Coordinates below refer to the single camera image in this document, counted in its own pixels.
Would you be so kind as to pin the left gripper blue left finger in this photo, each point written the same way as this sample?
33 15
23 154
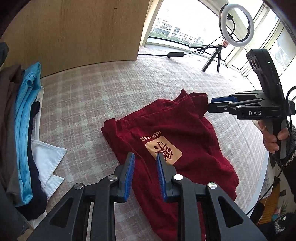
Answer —
83 204

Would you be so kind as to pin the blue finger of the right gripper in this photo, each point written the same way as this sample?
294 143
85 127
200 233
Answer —
229 98

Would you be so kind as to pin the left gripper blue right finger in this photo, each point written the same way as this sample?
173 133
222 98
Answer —
223 219

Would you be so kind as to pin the dark red shirt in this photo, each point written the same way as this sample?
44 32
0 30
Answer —
179 130

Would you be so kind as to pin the black sleeved right forearm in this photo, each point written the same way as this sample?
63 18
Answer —
287 165

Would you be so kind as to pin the person's right hand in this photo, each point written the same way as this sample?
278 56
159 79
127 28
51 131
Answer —
269 140

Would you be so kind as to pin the black mini tripod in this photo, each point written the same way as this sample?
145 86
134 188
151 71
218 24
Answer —
216 53

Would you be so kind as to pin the pink plaid table cloth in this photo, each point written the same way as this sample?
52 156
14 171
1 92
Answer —
77 102

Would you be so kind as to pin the blue folded garment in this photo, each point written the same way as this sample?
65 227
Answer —
27 94

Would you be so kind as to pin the black folded garments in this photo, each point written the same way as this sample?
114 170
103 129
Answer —
11 79

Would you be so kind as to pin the large wooden board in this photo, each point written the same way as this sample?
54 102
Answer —
67 34

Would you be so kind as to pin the white ring light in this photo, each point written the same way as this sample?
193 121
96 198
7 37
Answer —
236 24

